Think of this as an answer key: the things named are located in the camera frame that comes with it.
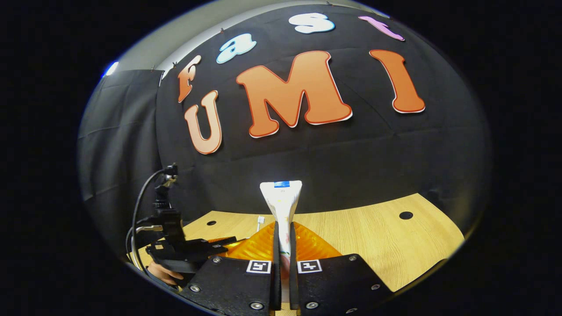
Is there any black cable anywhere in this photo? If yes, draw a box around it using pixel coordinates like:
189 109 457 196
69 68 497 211
131 168 167 277

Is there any white toothpaste tube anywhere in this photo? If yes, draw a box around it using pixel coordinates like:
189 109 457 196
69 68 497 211
259 180 303 304

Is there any wooden desktop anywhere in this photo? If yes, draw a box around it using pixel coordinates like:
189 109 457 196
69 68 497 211
127 193 465 316

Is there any black backdrop cloth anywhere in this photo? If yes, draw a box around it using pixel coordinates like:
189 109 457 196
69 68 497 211
156 4 492 229

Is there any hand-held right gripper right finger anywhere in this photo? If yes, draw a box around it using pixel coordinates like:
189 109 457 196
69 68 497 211
289 221 393 316

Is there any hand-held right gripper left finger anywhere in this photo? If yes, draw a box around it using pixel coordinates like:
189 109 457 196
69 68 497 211
179 221 281 316

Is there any plain black cloth panel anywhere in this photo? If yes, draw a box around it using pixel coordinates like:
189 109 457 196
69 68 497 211
78 69 165 264

